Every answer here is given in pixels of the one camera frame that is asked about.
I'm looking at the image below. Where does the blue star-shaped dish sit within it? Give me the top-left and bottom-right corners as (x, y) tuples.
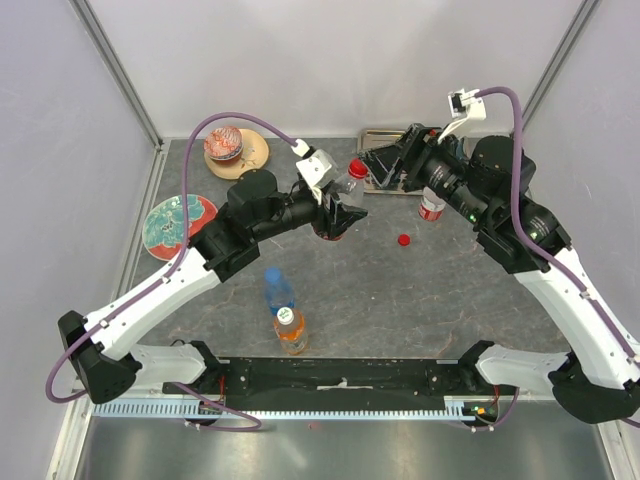
(445, 135), (469, 163)

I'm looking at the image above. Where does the orange drink bottle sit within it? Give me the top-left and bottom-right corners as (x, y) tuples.
(273, 307), (309, 355)

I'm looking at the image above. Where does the clear bottle red label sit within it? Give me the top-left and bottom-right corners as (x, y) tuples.
(419, 187), (446, 222)

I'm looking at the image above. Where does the silver metal tray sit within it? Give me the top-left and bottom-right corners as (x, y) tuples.
(357, 123), (428, 196)

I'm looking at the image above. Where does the beige floral plate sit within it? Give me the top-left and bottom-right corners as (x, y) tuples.
(203, 128), (270, 180)

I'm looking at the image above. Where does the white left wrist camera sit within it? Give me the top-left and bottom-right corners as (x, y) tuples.
(291, 139), (337, 205)

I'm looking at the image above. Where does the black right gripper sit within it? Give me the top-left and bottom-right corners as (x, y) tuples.
(358, 121), (492, 227)

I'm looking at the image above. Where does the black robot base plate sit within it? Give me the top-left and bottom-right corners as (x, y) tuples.
(188, 356), (515, 412)

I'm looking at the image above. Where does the clear bottle red cap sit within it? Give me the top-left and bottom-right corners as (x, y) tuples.
(323, 169), (366, 208)

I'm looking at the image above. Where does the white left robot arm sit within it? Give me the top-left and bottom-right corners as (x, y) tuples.
(58, 170), (367, 404)

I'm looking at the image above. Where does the red patterned bowl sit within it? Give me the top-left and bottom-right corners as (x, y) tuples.
(204, 126), (244, 162)

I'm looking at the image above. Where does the teal red floral plate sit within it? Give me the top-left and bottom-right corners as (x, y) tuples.
(141, 194), (218, 261)

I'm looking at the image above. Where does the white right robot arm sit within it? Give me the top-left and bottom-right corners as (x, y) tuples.
(358, 124), (639, 424)

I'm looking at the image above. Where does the blue water bottle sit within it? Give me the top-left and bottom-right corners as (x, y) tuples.
(264, 267), (295, 316)

